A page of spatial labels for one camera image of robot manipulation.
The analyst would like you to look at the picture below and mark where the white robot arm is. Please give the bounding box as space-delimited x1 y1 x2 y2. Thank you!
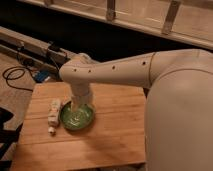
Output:
60 49 213 171

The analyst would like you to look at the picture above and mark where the blue device on floor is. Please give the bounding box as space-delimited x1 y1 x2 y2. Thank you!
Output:
34 70 50 83

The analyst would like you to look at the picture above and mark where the black power adapter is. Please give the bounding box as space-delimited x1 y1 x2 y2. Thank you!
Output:
46 43 63 57

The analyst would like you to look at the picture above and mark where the black coiled cable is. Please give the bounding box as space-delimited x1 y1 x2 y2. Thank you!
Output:
2 65 36 93

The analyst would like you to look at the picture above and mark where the black chair base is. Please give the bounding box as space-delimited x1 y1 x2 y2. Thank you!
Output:
0 107 22 171

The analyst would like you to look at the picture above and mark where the green ceramic bowl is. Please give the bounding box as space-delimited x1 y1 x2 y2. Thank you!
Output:
59 102 95 131

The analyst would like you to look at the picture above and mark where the white plastic bottle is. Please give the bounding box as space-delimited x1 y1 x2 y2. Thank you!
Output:
48 99 62 136

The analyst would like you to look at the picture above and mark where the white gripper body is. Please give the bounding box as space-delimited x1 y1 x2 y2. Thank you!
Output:
70 83 93 110

